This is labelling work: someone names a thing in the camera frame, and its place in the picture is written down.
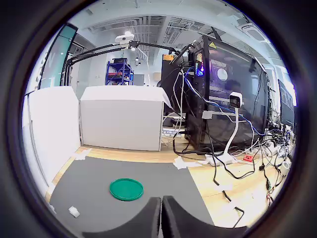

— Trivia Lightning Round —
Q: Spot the black screen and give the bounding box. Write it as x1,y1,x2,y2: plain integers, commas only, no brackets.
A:
277,78,297,127

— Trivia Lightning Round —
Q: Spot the black boom stand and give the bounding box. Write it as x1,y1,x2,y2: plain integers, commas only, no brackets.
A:
64,41,185,87

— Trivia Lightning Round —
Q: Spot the blue metal shelf rack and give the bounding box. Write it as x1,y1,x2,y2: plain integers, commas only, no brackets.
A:
106,58,135,87

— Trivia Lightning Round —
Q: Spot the blue cable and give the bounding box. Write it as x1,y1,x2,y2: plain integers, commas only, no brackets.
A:
185,66,269,136

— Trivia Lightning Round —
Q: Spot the white power strip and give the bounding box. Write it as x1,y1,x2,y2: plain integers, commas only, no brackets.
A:
204,151,239,166

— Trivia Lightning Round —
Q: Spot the dark grey mat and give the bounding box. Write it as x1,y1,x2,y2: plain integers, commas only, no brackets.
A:
49,156,215,234

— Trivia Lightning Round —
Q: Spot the white tape roll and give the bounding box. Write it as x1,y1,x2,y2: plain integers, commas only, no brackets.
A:
279,160,291,175

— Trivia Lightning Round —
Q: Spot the round green lid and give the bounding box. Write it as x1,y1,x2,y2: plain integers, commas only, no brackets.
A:
109,178,144,201

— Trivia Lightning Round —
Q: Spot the thin black cable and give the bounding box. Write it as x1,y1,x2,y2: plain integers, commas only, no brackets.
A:
212,148,257,186

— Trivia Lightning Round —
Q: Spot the white camera on gooseneck stand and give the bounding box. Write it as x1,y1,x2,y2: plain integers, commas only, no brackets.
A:
223,91,245,159

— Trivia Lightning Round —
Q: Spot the small white plastic terminal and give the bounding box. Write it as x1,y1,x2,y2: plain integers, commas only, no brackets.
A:
68,205,80,218

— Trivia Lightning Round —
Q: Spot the black computer tower glass side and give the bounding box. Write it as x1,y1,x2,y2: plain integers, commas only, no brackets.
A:
185,34,271,152

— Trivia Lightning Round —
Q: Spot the teal wall banner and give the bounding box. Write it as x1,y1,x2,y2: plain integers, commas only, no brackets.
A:
36,23,79,89

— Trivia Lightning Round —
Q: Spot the white camera on boom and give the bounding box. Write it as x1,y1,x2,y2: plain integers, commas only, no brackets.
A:
114,31,136,49

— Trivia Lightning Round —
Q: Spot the black monitor back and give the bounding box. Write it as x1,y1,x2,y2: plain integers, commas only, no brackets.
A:
158,53,192,117

